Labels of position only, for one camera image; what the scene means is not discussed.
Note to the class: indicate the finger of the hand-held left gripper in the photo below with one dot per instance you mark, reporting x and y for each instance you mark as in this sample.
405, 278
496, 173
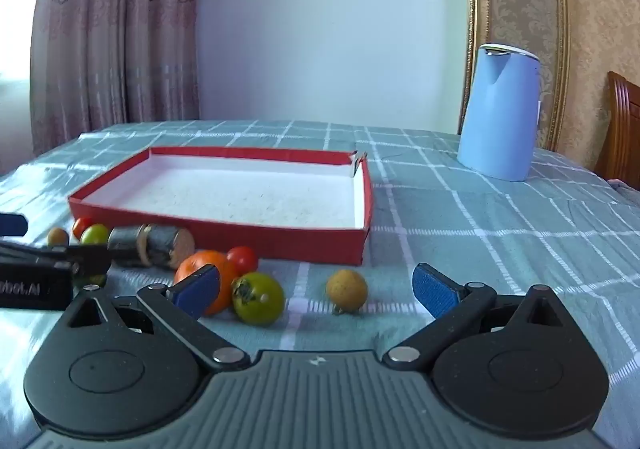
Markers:
11, 225
75, 256

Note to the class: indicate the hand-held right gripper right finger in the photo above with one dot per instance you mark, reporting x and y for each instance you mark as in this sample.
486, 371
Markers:
434, 296

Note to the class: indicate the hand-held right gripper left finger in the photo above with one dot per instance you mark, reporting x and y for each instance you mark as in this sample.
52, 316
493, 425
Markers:
197, 293

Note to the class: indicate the orange tangerine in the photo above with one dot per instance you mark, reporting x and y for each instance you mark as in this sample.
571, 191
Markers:
200, 265

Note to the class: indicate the green cucumber piece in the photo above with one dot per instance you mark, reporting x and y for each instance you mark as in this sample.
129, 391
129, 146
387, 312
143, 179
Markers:
125, 241
167, 246

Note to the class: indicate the large green tomato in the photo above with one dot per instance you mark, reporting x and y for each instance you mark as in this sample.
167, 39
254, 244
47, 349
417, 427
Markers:
260, 300

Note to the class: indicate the red cardboard box tray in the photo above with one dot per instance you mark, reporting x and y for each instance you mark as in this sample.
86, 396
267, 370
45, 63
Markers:
240, 194

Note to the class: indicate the small brown longan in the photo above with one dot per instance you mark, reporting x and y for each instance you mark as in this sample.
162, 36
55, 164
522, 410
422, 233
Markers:
58, 236

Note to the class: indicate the small green tomato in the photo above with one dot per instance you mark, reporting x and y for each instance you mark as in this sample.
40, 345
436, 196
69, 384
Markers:
95, 234

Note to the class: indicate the red cherry tomato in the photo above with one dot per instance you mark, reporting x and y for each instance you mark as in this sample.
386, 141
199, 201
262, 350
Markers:
243, 259
81, 225

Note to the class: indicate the green checked tablecloth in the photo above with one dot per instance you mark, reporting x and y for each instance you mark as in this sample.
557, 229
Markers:
500, 239

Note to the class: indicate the light blue electric kettle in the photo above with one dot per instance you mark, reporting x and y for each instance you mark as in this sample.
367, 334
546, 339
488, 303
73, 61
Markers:
500, 114

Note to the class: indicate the pink patterned curtain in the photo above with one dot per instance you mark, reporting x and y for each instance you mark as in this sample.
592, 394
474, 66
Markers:
115, 29

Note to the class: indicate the brown wooden chair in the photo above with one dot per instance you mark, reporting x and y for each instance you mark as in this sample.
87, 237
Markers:
622, 129

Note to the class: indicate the gold ornate wall frame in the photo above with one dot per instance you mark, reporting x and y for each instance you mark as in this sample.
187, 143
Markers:
560, 29

